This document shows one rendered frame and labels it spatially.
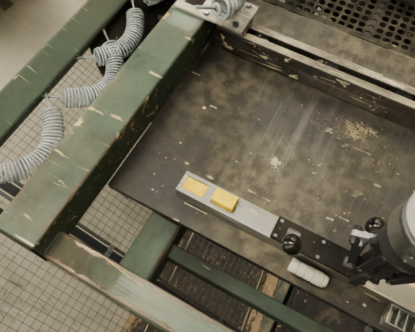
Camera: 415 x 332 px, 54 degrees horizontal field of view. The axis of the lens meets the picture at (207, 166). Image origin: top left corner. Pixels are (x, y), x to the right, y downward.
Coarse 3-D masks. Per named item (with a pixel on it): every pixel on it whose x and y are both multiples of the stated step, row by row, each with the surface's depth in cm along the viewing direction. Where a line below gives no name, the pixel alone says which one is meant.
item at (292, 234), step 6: (288, 234) 80; (294, 234) 71; (300, 234) 81; (282, 240) 71; (288, 240) 70; (294, 240) 69; (300, 240) 70; (282, 246) 71; (288, 246) 69; (294, 246) 69; (300, 246) 70; (288, 252) 70; (294, 252) 70
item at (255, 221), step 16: (192, 176) 88; (176, 192) 88; (208, 192) 86; (208, 208) 86; (240, 208) 85; (256, 208) 85; (240, 224) 84; (256, 224) 83; (272, 224) 83; (272, 240) 82; (304, 256) 81; (336, 272) 79; (368, 288) 78; (384, 288) 78; (400, 288) 78; (400, 304) 76
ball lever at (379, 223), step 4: (368, 220) 72; (372, 220) 72; (376, 220) 71; (380, 220) 71; (368, 224) 72; (372, 224) 71; (376, 224) 71; (380, 224) 71; (384, 224) 71; (368, 228) 72; (372, 228) 71; (376, 228) 71; (380, 228) 71; (368, 232) 72; (364, 244) 75; (360, 252) 76; (344, 260) 78; (344, 264) 78; (348, 268) 78
